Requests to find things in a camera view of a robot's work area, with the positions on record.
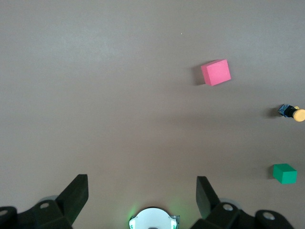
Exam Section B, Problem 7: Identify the orange capped black push button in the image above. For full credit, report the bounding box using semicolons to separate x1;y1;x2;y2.
277;104;305;123

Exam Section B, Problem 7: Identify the brown table mat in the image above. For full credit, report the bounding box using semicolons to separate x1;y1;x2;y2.
0;0;305;229

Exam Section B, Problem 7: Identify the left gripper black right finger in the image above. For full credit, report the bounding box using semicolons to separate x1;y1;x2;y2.
190;176;295;229

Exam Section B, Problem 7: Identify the green foam cube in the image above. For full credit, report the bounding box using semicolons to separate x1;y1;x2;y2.
272;163;298;185

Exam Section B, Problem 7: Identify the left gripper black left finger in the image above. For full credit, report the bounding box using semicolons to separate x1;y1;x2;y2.
0;174;89;229

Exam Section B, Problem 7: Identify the pink foam cube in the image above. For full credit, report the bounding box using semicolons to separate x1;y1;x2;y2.
201;59;232;86

